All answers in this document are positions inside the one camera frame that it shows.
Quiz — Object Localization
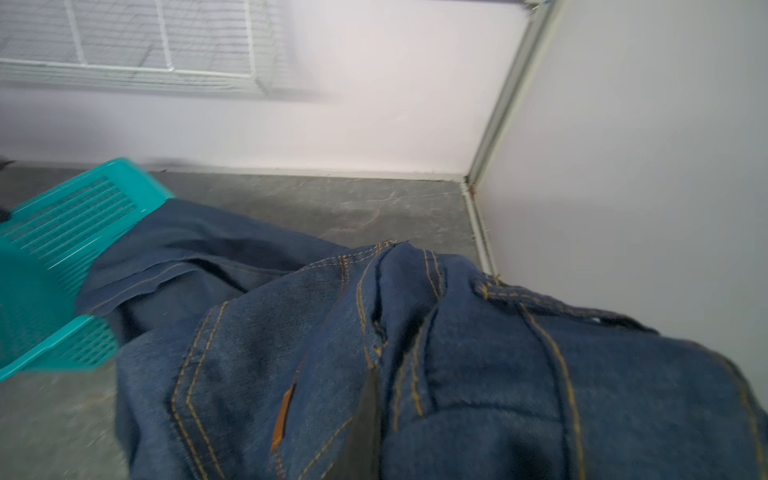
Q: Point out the teal plastic basket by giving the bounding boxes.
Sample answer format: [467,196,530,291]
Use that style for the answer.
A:
[1,159,173,380]

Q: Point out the dark blue denim trousers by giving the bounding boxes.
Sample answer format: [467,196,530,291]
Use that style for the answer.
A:
[76,199,767,479]

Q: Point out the long white wire shelf basket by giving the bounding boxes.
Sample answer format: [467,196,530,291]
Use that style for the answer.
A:
[1,0,290,95]

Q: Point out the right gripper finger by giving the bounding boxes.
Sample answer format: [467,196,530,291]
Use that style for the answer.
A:
[323,371,382,480]

